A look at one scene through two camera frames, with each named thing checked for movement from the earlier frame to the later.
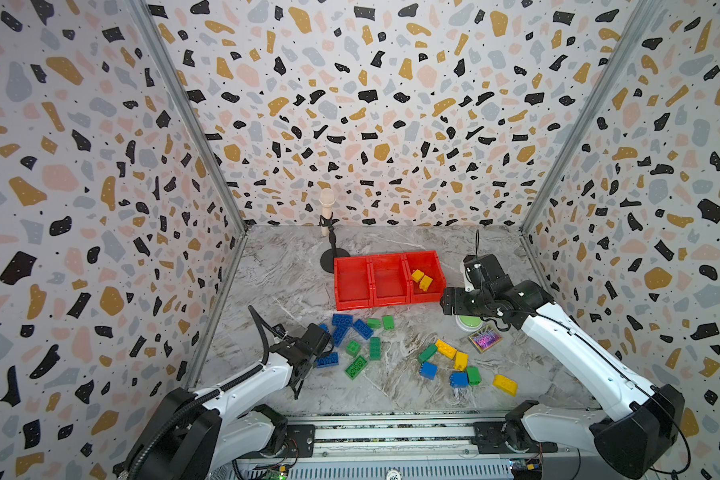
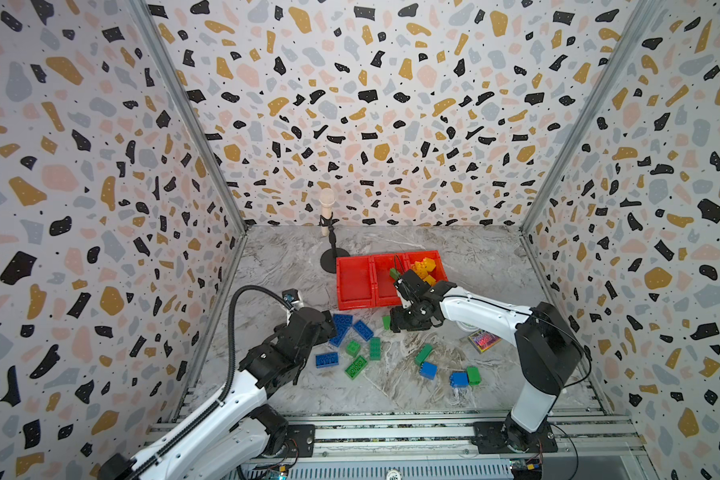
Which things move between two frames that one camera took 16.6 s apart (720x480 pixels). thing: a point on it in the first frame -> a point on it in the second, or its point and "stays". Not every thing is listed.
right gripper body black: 480,271 -> 408,289
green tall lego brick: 375,348 stays
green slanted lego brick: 427,353 stays
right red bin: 428,263 stays
